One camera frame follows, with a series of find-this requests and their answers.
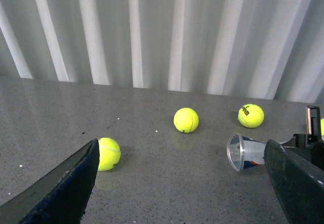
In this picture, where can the leftmost yellow tennis ball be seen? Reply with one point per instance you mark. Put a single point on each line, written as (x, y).
(109, 154)

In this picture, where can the plain yellow tennis ball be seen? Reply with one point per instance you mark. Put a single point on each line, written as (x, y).
(186, 120)

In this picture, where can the white pleated curtain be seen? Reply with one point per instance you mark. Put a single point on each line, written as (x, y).
(268, 49)

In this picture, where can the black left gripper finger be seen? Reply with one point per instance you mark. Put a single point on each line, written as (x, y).
(62, 195)

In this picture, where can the clear Wilson tennis ball can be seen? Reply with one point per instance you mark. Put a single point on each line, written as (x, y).
(244, 152)

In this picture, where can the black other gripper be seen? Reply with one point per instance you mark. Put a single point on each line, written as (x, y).
(295, 169)

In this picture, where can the yellow Wilson logo tennis ball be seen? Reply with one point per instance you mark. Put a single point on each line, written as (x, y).
(251, 115)

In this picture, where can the rightmost yellow tennis ball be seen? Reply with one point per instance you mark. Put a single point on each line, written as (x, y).
(322, 126)

